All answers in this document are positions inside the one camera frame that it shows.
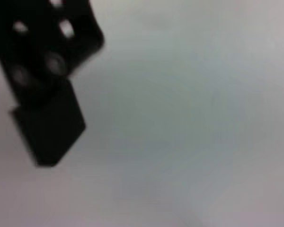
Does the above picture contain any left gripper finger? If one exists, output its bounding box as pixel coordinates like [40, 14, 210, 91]
[0, 0, 105, 167]

